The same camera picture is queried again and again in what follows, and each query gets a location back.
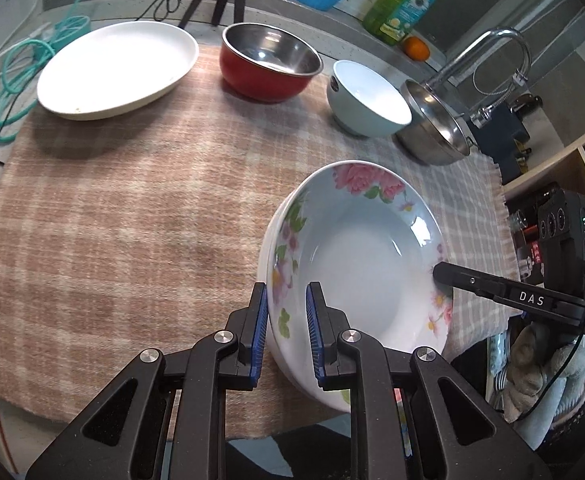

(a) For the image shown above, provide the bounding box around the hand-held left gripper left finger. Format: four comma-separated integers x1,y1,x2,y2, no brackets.
25,282,269,480

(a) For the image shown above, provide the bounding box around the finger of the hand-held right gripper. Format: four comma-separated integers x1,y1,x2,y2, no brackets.
431,260,585,322

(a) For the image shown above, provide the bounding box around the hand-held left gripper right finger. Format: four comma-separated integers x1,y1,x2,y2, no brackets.
305,281,553,480

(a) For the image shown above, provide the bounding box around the red steel-lined bowl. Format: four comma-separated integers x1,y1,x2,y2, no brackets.
220,22,324,104

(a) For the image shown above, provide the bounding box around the plain white oval plate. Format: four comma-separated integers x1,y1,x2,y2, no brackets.
36,21,199,121

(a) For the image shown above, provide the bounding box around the person's right hand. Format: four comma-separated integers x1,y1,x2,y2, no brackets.
507,322,585,423

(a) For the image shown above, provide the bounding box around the person's dark clothing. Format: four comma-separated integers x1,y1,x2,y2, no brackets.
226,424,354,480

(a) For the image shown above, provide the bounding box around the dark box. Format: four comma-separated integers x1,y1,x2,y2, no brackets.
472,95,532,186

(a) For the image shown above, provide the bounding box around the stainless steel pot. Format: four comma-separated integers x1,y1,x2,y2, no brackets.
395,80,473,166

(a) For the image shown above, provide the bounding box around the beige plaid cloth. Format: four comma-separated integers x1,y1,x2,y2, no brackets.
0,35,520,441

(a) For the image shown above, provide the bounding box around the chrome faucet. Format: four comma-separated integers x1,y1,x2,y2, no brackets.
425,27,533,131

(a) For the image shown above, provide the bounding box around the light blue bowl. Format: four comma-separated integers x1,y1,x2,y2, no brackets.
326,60,413,138

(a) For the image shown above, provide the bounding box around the orange fruit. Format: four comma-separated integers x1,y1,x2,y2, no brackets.
403,36,430,61

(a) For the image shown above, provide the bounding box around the green dish soap bottle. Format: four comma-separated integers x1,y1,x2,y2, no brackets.
362,0,455,46

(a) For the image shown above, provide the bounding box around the teal cable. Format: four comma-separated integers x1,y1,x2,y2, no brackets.
0,0,103,143

